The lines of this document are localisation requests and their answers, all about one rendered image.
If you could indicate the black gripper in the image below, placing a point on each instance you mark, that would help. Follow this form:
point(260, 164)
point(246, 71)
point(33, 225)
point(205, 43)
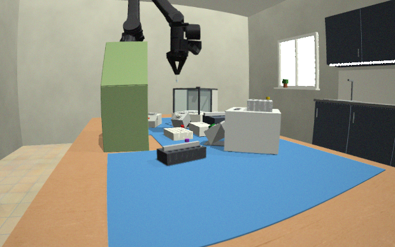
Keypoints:
point(174, 55)

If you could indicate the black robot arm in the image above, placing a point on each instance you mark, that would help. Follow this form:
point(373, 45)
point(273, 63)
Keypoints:
point(133, 31)

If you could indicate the blue bench mat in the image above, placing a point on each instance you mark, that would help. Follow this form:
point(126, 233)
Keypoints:
point(221, 197)

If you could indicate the white block with rows of round holes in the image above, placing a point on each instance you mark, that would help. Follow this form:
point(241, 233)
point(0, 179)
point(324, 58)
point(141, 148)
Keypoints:
point(154, 120)

